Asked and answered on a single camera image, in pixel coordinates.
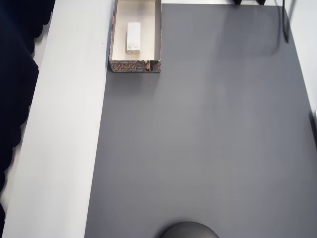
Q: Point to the white rectangular block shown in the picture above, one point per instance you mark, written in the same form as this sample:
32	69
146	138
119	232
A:
133	37

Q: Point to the black round stand base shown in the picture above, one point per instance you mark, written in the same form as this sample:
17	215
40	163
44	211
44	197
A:
189	231

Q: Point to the grey table mat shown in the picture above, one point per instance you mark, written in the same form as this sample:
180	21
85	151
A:
185	136

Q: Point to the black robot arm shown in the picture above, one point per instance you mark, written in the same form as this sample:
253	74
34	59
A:
237	2

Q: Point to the patterned cardboard box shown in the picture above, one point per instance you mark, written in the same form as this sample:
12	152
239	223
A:
148	29

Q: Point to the dark blue curtain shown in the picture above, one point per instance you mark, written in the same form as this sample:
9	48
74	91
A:
12	74

